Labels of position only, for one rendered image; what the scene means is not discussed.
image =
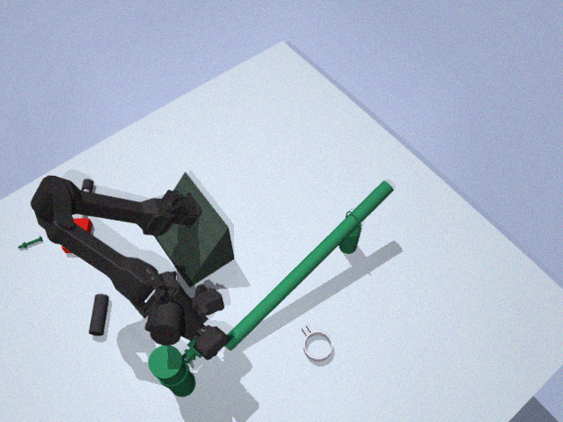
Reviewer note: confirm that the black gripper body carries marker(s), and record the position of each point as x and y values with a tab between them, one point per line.
210	340

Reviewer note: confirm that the green bolt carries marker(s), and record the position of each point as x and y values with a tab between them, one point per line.
32	242

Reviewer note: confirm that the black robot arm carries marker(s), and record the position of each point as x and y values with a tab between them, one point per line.
57	199

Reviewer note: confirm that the green cylindrical rod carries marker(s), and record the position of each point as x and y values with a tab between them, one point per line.
316	257

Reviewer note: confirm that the dark grey cylinder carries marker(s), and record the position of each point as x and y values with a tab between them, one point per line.
98	316

